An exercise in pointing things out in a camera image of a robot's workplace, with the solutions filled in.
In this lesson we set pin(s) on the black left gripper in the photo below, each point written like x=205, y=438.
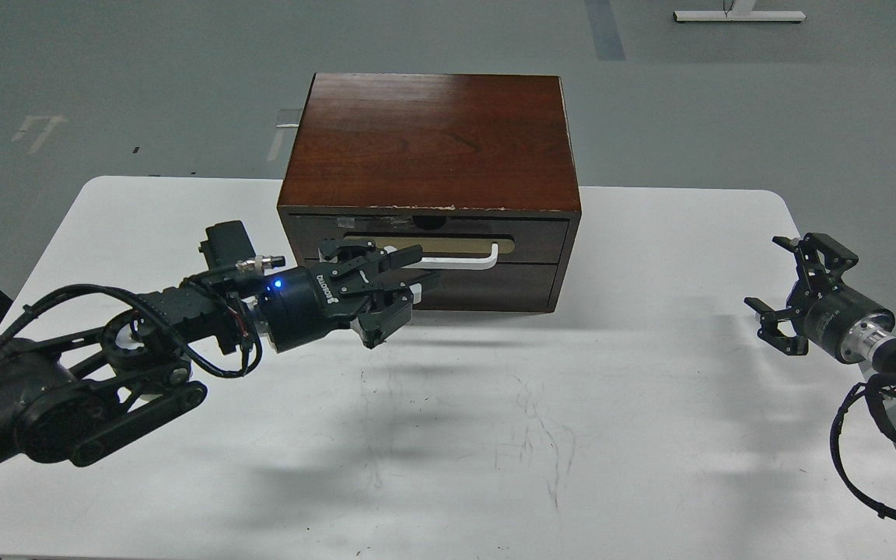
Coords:
x=300, y=305

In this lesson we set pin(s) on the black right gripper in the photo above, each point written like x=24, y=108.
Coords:
x=838, y=320

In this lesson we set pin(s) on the wooden drawer with white handle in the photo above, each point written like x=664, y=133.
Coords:
x=522, y=241

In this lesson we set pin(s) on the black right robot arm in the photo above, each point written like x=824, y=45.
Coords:
x=878, y=393

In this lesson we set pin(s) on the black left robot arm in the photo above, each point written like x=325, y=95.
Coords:
x=88, y=369

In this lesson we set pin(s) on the dark wooden cabinet box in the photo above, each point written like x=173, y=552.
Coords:
x=443, y=144

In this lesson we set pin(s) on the black left camera box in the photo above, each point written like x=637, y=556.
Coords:
x=226, y=243

